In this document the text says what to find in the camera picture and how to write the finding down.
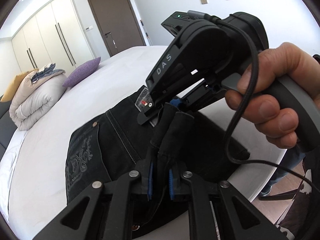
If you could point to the person's right hand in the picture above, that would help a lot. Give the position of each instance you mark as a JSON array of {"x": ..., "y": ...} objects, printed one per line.
[{"x": 279, "y": 93}]

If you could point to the rolled beige duvet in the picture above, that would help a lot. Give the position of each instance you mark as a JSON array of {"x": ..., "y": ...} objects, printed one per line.
[{"x": 38, "y": 92}]

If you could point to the cream wardrobe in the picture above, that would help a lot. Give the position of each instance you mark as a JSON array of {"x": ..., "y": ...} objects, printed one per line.
[{"x": 53, "y": 35}]

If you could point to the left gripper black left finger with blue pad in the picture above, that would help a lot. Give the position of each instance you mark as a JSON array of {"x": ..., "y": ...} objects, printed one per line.
[{"x": 101, "y": 211}]

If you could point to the purple cushion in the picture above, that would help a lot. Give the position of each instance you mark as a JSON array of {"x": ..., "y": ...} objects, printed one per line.
[{"x": 82, "y": 72}]

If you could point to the white bed mattress sheet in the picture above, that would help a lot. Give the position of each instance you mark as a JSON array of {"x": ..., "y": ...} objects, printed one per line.
[{"x": 33, "y": 181}]

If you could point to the yellow cushion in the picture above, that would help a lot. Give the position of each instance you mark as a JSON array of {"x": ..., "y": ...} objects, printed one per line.
[{"x": 14, "y": 85}]

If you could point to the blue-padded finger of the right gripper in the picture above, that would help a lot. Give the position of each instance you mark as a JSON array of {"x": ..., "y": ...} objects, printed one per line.
[{"x": 175, "y": 102}]

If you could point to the brown door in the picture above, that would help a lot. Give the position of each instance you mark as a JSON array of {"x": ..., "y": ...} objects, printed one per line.
[{"x": 117, "y": 23}]

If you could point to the grey upholstered headboard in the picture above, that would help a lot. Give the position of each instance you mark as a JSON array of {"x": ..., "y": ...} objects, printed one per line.
[{"x": 7, "y": 126}]

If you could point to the black jeans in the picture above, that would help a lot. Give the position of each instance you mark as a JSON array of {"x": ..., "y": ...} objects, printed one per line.
[{"x": 110, "y": 145}]

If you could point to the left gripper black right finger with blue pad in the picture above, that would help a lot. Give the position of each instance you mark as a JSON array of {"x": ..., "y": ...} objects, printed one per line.
[{"x": 219, "y": 211}]

